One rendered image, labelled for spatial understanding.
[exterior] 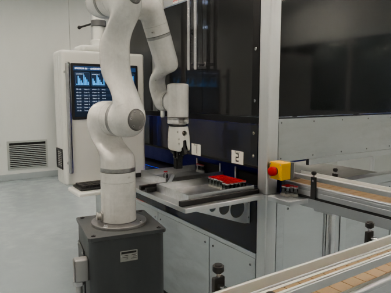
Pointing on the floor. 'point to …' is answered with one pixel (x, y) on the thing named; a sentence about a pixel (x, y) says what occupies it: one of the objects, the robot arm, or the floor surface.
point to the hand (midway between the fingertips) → (178, 163)
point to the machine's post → (267, 133)
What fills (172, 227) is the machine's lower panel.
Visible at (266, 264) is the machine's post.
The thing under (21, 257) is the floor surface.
